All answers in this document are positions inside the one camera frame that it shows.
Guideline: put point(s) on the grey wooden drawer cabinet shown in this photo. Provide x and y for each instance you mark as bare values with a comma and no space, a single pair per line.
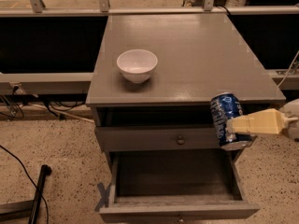
199,57

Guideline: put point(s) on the blue tape cross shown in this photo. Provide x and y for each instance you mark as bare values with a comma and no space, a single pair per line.
104,192

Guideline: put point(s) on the blue pepsi can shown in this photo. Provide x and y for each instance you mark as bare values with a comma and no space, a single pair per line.
223,107

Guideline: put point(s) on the white ceramic bowl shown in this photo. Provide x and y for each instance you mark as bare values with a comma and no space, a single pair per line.
137,65

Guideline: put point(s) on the top grey drawer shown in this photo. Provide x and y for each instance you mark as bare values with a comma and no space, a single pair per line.
166,137

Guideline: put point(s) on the open middle grey drawer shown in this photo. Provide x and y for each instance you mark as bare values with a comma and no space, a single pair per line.
175,185

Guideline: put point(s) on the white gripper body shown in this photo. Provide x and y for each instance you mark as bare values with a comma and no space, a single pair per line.
292,118

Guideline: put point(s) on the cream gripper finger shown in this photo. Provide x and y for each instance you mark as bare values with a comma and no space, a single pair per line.
268,121

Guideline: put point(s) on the black metal stand leg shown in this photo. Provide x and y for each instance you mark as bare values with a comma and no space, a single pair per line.
29,208

